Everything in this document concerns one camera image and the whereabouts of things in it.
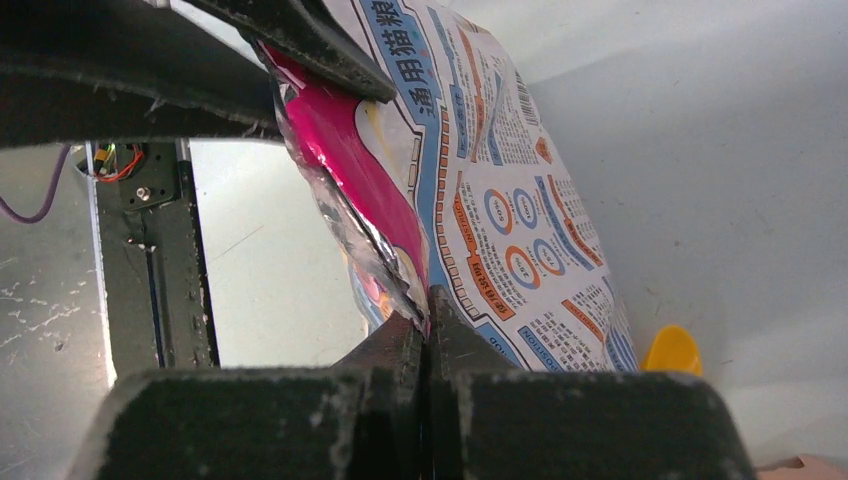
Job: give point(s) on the left electronics board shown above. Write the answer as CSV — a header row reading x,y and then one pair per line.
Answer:
x,y
112,163

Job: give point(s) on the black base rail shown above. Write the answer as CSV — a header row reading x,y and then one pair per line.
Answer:
x,y
151,267

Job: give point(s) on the yellow plastic scoop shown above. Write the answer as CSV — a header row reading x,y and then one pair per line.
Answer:
x,y
673,349

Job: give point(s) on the colourful pet food bag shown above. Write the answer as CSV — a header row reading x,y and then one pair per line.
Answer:
x,y
461,185

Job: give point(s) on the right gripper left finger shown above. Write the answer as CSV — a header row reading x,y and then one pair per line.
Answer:
x,y
356,419

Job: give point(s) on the pink double bowl stand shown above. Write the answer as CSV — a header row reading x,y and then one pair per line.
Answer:
x,y
802,467

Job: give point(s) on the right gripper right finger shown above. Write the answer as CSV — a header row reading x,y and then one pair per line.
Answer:
x,y
492,420

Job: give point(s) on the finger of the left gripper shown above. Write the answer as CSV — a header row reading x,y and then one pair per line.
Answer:
x,y
307,33
123,71

